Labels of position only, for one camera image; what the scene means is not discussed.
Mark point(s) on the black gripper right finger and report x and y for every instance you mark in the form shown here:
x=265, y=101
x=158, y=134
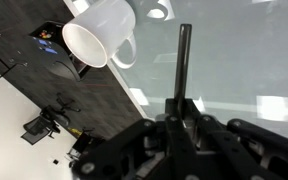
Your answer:
x=237, y=150

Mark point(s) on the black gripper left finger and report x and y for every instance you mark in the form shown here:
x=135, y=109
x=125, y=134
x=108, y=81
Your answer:
x=150, y=150

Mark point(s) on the white ceramic mug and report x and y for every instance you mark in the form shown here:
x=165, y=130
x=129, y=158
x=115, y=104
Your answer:
x=100, y=30

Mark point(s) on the black cluttered desk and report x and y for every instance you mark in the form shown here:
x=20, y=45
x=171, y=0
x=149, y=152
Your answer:
x=87, y=143

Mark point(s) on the yellow wooden planks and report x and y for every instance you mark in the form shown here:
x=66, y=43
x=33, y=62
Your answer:
x=74, y=132

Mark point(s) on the black rounded floor device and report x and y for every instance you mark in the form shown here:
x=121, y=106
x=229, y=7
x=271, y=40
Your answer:
x=60, y=56

